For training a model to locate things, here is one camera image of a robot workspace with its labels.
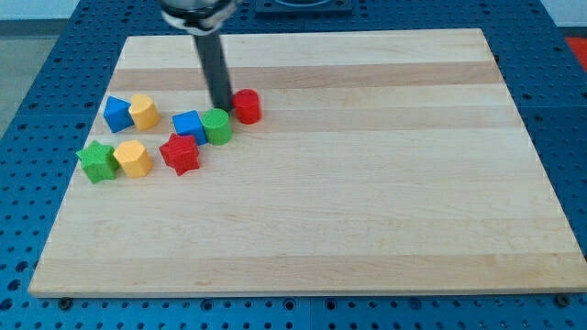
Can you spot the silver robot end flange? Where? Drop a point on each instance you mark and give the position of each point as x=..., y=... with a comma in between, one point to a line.
x=197, y=17

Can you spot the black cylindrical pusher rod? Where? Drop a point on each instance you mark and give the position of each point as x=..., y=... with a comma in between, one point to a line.
x=213, y=63

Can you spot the red cylinder block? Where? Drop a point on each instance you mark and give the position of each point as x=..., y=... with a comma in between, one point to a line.
x=246, y=103

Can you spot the blue cube block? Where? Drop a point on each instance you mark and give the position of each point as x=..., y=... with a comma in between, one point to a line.
x=189, y=124

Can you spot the green cylinder block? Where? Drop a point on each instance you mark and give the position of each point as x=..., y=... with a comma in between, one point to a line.
x=216, y=123

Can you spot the yellow heart block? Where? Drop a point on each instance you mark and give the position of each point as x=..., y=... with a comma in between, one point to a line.
x=143, y=111

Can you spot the red star block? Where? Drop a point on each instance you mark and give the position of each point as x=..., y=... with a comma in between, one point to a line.
x=181, y=153

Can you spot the blue triangle block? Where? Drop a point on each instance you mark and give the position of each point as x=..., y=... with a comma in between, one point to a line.
x=116, y=114

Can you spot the yellow hexagon block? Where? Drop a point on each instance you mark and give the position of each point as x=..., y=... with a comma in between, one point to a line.
x=133, y=158

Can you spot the green star block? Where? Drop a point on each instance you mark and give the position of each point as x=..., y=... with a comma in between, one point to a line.
x=98, y=162

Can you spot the wooden board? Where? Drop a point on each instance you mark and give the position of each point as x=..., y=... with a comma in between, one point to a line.
x=385, y=163

